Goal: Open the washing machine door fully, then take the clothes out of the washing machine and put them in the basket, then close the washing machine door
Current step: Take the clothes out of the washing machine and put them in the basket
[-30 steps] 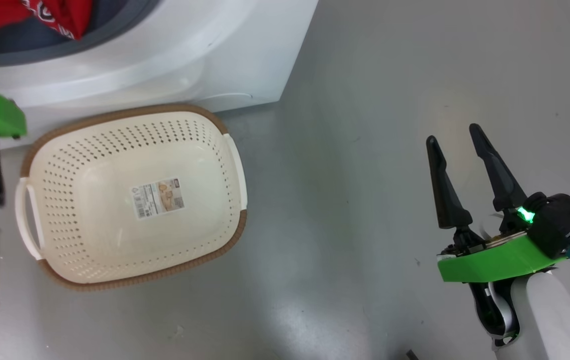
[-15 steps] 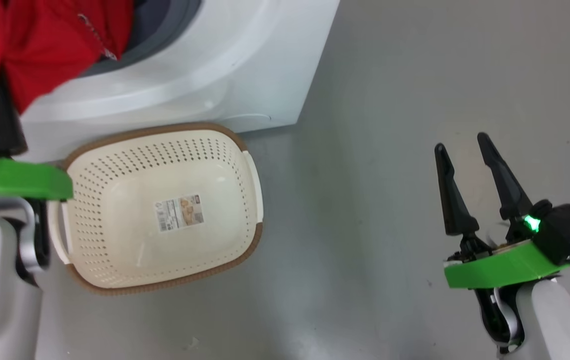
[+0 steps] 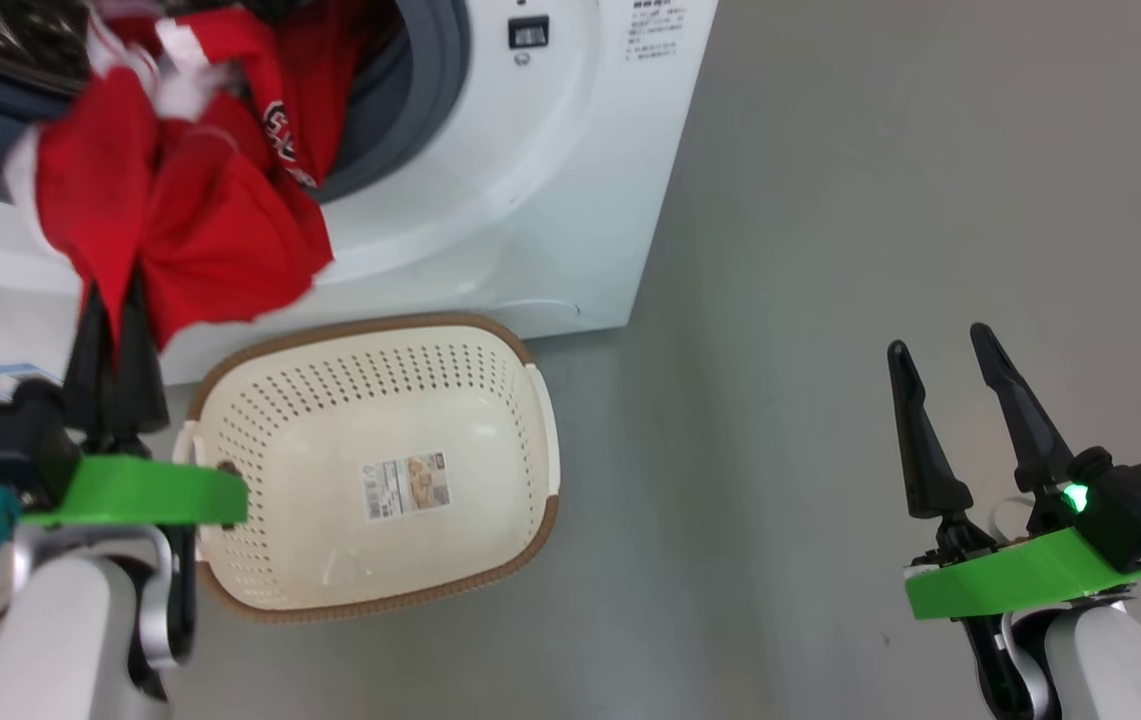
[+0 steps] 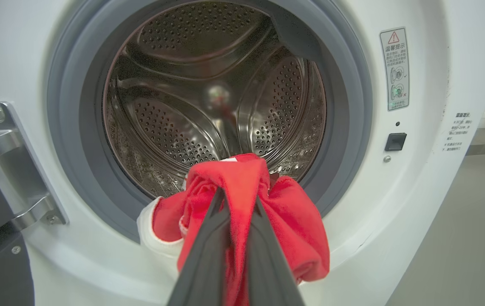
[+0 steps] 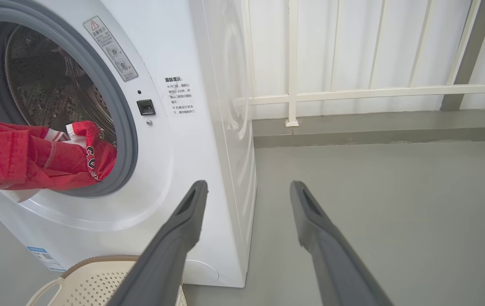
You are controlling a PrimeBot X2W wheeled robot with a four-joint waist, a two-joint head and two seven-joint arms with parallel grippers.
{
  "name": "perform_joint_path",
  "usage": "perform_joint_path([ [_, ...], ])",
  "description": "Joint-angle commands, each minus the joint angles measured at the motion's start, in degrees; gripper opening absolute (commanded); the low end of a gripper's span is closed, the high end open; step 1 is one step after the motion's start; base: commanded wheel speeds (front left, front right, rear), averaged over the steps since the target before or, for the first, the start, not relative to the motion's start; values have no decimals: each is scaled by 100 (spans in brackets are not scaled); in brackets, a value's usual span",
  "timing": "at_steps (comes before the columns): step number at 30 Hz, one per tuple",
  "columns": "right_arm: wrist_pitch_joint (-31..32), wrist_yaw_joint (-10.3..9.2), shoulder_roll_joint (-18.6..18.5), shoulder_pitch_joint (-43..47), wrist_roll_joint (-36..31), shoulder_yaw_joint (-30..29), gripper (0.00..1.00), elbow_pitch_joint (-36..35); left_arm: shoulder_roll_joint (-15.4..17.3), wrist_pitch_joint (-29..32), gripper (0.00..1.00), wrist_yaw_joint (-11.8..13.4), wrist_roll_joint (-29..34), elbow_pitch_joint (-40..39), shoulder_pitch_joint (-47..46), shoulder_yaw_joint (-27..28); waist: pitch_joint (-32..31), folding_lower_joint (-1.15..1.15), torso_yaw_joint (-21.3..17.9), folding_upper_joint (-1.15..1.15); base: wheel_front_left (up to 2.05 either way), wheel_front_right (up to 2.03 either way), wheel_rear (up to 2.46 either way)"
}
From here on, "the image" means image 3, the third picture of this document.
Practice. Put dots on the cream laundry basket brown rim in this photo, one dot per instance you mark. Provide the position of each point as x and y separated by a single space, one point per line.
350 560

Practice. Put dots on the white washing machine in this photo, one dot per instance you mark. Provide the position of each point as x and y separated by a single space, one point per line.
570 200

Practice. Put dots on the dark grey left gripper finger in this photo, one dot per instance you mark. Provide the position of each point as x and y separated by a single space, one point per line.
142 390
92 380

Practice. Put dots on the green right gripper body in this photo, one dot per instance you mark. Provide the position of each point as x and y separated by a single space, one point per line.
1020 575

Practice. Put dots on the blue energy label sticker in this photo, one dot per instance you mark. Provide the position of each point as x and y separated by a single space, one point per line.
0 380

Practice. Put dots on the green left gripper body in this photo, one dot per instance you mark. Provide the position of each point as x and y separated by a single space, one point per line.
150 495

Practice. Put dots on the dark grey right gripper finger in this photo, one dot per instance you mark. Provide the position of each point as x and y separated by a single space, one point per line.
1025 430
925 460

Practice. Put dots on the round filter cover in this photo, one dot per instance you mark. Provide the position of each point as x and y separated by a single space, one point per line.
540 308

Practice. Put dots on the paper basket label sticker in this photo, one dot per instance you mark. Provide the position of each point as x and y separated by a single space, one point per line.
406 486

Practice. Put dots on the black door lock slot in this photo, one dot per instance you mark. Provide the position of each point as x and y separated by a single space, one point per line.
528 32

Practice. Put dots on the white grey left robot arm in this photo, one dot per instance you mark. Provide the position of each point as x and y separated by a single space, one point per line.
50 640

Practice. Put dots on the red and white garment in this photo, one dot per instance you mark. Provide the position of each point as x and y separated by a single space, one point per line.
200 230

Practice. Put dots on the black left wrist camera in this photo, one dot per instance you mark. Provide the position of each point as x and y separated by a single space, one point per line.
0 440

